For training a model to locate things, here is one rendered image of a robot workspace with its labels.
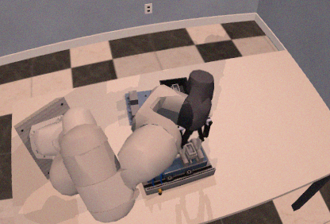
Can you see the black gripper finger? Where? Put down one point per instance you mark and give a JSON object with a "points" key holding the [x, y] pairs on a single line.
{"points": [[204, 134], [185, 138]]}

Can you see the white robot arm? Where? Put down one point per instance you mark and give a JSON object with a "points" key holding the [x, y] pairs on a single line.
{"points": [[91, 168]]}

